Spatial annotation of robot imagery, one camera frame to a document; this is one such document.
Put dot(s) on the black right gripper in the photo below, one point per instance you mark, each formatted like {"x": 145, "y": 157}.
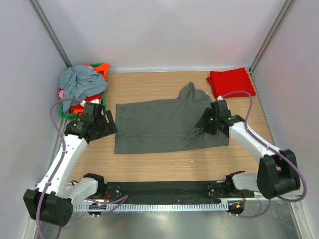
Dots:
{"x": 203, "y": 122}

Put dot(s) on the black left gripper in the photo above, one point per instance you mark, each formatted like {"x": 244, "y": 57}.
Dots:
{"x": 107, "y": 131}

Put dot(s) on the dark grey t shirt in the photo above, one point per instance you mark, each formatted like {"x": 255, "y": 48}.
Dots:
{"x": 165, "y": 125}

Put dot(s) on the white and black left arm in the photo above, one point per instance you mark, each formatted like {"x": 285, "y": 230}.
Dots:
{"x": 52, "y": 201}

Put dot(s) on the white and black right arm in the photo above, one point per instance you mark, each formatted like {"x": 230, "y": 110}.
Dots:
{"x": 277, "y": 169}

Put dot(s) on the green plastic basket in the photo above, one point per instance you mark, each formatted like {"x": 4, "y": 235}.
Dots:
{"x": 64, "y": 113}

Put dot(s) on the red t shirt in basket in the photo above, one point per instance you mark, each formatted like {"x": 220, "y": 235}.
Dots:
{"x": 79, "y": 109}

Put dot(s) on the folded red t shirt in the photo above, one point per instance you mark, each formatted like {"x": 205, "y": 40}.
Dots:
{"x": 229, "y": 81}

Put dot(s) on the light blue t shirt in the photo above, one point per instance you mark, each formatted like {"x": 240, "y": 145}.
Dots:
{"x": 79, "y": 82}

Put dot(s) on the orange t shirt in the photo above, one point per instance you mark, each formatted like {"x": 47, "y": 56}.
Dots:
{"x": 100, "y": 68}

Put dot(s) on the pink garment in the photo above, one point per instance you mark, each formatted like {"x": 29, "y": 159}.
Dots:
{"x": 61, "y": 94}

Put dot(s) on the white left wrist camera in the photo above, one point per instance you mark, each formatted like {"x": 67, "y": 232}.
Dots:
{"x": 94, "y": 101}

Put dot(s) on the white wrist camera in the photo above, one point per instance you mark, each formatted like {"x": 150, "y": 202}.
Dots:
{"x": 94, "y": 101}
{"x": 219, "y": 97}

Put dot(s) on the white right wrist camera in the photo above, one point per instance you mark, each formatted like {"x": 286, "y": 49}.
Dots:
{"x": 219, "y": 97}

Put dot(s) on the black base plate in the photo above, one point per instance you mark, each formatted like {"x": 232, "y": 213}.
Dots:
{"x": 174, "y": 192}

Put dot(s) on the slotted white cable duct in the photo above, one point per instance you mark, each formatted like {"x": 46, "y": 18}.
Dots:
{"x": 94, "y": 208}

